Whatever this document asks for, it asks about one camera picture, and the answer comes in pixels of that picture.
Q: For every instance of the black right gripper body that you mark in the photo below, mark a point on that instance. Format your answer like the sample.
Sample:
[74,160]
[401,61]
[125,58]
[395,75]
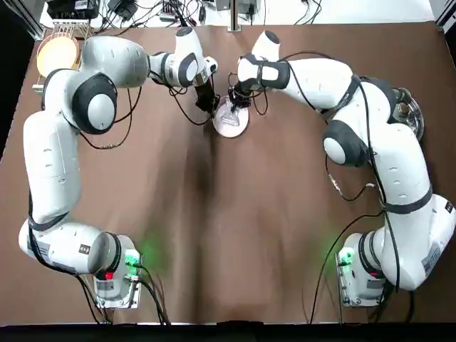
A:
[244,89]

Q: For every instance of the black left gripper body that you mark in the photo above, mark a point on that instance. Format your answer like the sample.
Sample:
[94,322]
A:
[204,90]

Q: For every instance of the pink plate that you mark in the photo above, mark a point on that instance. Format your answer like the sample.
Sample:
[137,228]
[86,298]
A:
[231,130]

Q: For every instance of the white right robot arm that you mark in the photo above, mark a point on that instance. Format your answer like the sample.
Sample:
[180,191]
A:
[402,178]

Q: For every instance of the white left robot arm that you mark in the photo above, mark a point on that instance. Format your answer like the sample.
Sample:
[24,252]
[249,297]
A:
[50,171]

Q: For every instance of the yellow plate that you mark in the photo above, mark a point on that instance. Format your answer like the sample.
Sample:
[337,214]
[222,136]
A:
[57,53]

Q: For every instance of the USB hub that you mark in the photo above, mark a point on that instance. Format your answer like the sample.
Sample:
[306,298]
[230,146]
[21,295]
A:
[171,11]

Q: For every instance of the black power adapter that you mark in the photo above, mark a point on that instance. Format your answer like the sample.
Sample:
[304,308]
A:
[123,9]

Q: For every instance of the black electronics box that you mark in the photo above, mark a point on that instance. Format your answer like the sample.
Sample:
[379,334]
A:
[71,8]

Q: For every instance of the glass pot lid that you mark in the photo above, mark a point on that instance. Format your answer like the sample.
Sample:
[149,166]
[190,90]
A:
[413,110]

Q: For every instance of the steel pot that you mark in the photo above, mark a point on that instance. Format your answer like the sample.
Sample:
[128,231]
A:
[421,133]

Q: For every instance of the aluminium post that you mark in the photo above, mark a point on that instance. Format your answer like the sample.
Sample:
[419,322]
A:
[234,18]

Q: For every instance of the aluminium frame rail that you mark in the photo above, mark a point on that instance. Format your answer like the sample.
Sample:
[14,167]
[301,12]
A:
[37,18]
[447,16]

